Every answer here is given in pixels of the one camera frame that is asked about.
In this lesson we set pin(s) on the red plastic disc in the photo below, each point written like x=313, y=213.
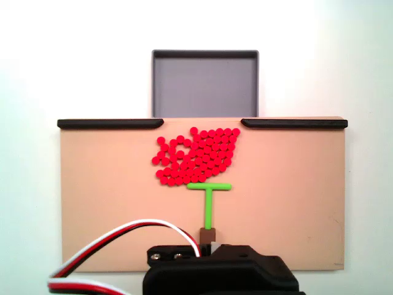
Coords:
x=179, y=181
x=155, y=160
x=219, y=131
x=194, y=179
x=231, y=147
x=193, y=130
x=164, y=180
x=186, y=179
x=202, y=177
x=173, y=143
x=180, y=139
x=233, y=139
x=228, y=154
x=235, y=131
x=160, y=140
x=171, y=182
x=159, y=174
x=204, y=133
x=212, y=132
x=165, y=147
x=227, y=131
x=187, y=142

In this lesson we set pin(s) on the beige board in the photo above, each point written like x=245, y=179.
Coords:
x=107, y=199

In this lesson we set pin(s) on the grey square tray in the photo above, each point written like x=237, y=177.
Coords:
x=205, y=86

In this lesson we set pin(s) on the black rail strip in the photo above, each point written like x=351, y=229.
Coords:
x=107, y=123
x=294, y=123

